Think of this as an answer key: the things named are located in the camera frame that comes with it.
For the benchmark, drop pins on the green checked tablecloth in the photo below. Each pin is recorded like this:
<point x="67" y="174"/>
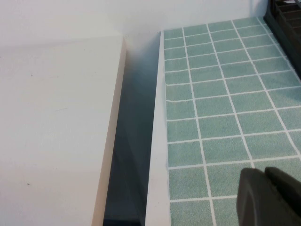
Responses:
<point x="211" y="117"/>

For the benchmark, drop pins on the white side cabinet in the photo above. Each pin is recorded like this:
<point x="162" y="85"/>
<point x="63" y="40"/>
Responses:
<point x="51" y="117"/>

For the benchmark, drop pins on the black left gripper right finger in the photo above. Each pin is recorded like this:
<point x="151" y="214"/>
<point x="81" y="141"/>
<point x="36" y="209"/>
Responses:
<point x="287" y="188"/>

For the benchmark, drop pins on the black plastic crate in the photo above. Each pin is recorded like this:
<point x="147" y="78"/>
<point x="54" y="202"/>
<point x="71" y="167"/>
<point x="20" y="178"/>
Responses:
<point x="285" y="37"/>

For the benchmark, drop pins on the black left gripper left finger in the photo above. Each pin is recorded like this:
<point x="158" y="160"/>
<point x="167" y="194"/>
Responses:
<point x="254" y="202"/>

